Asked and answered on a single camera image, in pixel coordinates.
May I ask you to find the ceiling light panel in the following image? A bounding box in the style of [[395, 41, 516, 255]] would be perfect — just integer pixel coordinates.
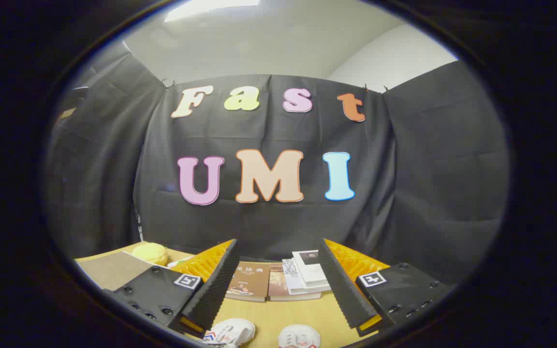
[[164, 0, 261, 23]]

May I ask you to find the brown cardboard storage box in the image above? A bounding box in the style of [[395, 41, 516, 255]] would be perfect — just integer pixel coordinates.
[[76, 251, 170, 290]]

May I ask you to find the black backdrop cloth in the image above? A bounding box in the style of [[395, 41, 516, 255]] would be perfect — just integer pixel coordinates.
[[44, 48, 510, 286]]

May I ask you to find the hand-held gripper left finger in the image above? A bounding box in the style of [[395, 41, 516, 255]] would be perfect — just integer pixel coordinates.
[[103, 238, 240, 339]]

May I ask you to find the white patterned book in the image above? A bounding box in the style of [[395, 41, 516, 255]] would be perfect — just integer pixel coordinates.
[[282, 259, 330, 295]]

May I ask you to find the white striped shoe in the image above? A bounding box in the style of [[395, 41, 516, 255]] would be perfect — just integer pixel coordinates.
[[278, 324, 321, 348], [203, 318, 256, 348]]

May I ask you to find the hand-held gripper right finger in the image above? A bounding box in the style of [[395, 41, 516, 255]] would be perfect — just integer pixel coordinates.
[[318, 238, 455, 337]]

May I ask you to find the yellow plush toy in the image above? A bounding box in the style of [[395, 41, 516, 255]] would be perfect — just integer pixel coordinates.
[[131, 243, 169, 266]]

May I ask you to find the brown book with cake picture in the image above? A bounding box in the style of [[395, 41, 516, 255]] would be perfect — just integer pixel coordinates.
[[225, 261, 272, 303]]

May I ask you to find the dark brown photo book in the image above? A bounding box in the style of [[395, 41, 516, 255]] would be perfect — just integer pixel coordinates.
[[268, 263, 322, 301]]

